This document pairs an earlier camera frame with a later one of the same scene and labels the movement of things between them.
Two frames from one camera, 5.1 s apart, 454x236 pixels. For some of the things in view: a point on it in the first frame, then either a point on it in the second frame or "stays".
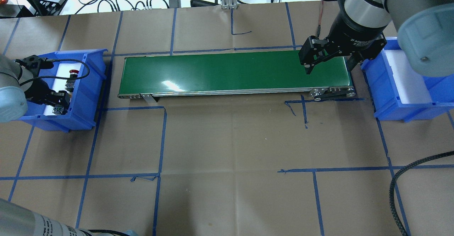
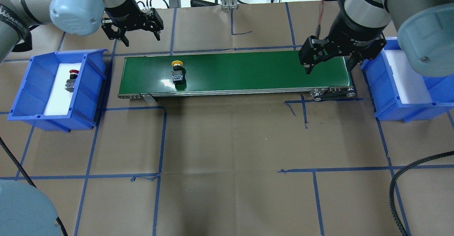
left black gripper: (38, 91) → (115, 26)
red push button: (70, 84) stays
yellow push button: (57, 110) → (178, 75)
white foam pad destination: (412, 88) stays
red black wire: (319, 26) stays
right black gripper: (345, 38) stays
